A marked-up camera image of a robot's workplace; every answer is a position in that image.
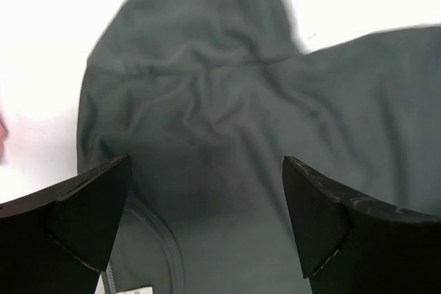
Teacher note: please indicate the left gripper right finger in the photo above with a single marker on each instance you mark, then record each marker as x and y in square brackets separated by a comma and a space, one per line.
[351, 243]

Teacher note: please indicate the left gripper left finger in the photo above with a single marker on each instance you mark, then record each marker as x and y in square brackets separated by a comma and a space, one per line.
[59, 239]

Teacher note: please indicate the dark grey t-shirt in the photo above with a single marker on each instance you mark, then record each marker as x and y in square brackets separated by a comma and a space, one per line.
[208, 97]

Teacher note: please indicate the folded pink t-shirt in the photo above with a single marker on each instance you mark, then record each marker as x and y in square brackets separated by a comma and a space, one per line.
[3, 137]

